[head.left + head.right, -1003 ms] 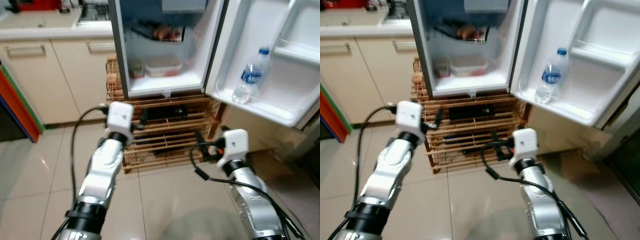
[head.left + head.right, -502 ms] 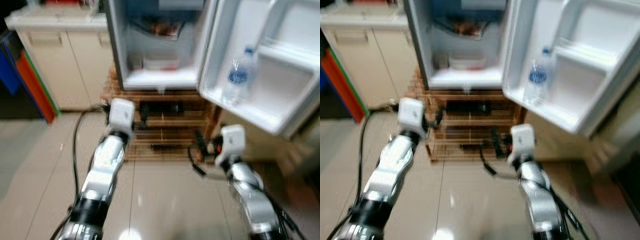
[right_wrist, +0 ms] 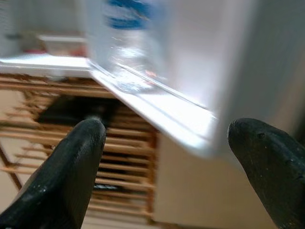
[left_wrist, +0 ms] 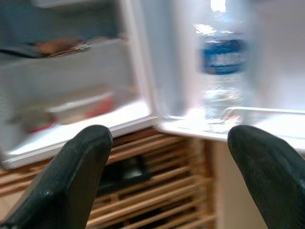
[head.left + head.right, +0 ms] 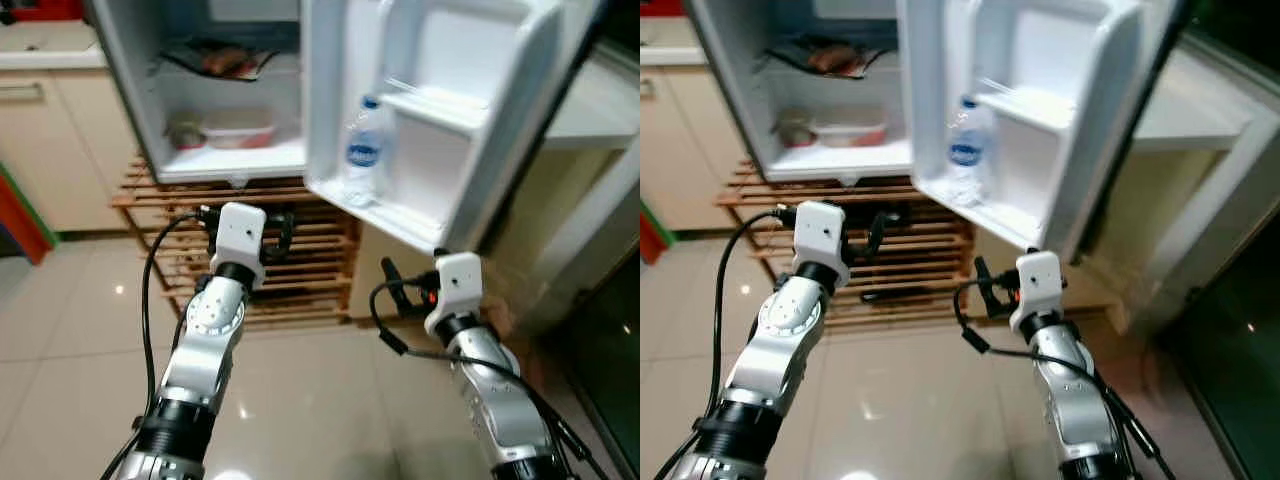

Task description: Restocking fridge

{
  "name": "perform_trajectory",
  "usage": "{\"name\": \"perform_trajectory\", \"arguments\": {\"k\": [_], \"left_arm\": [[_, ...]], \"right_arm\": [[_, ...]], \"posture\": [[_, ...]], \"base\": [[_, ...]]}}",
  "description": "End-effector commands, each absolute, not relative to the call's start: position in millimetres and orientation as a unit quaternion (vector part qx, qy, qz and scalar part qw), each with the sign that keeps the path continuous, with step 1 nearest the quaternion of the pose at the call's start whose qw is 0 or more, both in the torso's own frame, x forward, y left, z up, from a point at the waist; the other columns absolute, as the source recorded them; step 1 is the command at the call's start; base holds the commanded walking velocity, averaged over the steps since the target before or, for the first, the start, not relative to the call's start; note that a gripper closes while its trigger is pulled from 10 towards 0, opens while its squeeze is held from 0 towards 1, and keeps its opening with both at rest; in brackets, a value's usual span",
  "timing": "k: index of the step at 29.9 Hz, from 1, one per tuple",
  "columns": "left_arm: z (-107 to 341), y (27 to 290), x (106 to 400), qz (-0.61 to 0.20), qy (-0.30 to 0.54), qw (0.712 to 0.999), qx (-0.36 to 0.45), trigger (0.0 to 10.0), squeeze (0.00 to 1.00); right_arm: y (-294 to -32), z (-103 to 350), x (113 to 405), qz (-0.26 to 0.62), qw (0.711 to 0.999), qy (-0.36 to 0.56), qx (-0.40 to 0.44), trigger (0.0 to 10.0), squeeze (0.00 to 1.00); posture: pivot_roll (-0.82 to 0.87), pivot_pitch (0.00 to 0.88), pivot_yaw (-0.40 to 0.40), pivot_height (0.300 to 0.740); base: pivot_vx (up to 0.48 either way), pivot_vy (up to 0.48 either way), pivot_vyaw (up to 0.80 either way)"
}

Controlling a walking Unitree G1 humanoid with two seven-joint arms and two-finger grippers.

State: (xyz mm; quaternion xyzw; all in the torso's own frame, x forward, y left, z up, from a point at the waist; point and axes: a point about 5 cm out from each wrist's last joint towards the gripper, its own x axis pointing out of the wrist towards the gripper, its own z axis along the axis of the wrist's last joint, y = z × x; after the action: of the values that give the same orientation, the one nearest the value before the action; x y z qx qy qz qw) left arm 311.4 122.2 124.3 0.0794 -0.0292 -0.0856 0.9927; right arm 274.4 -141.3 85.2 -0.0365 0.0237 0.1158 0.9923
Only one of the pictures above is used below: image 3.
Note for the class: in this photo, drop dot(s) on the wooden slatted rack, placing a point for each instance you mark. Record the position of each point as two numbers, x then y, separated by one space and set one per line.
128 148

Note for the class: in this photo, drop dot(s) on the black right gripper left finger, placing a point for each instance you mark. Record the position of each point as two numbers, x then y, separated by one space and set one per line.
59 179

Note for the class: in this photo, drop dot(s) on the clear blue label water bottle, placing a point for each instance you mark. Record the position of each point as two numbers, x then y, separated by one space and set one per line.
124 35

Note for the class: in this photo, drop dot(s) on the white fridge door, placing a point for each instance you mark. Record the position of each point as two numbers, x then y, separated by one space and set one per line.
238 59

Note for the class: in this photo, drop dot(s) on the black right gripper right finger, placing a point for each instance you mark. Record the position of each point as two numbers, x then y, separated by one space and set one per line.
274 167

